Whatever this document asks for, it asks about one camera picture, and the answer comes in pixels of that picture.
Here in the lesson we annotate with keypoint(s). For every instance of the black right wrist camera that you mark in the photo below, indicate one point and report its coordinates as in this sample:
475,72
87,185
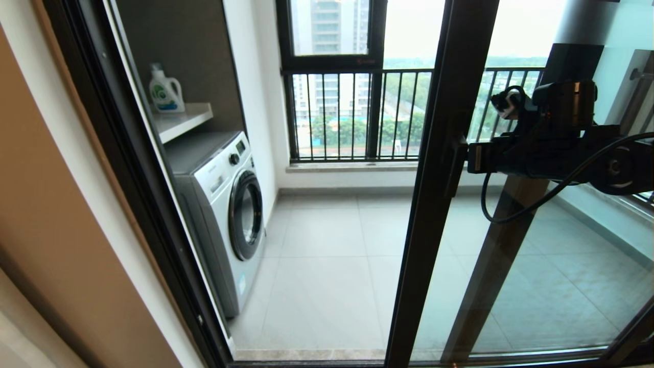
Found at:
567,102

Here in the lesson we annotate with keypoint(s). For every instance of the silver front-load washing machine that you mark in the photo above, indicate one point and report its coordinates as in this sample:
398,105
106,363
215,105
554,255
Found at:
225,204

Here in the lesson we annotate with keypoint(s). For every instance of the white right camera plug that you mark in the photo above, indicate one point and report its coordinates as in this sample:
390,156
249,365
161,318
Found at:
508,107

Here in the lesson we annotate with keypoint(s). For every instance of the stone window sill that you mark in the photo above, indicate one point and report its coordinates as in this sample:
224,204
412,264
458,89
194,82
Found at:
357,166

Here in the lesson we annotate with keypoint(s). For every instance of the built-in laundry cabinet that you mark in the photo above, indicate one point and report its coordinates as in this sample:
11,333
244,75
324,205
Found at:
194,51

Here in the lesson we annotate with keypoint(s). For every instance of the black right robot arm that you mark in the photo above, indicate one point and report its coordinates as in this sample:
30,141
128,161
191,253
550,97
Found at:
633,168

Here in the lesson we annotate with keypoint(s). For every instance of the stone door threshold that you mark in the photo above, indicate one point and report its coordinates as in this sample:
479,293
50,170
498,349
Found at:
306,354

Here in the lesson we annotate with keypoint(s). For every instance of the dark window frame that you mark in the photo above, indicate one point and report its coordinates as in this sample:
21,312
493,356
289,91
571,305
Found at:
332,64

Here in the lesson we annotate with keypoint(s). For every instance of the beige curtain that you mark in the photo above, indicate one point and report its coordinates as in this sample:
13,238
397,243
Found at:
20,337

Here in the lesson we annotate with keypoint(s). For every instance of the white cabinet shelf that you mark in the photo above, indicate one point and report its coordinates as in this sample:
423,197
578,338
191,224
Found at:
184,120

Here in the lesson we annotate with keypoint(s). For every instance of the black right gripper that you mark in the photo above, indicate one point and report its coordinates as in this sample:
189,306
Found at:
557,153

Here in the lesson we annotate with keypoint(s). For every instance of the white laundry detergent bottle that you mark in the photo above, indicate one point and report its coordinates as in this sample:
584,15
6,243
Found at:
166,94

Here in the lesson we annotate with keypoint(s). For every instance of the dark framed sliding glass door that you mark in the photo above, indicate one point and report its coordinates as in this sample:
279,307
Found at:
449,76

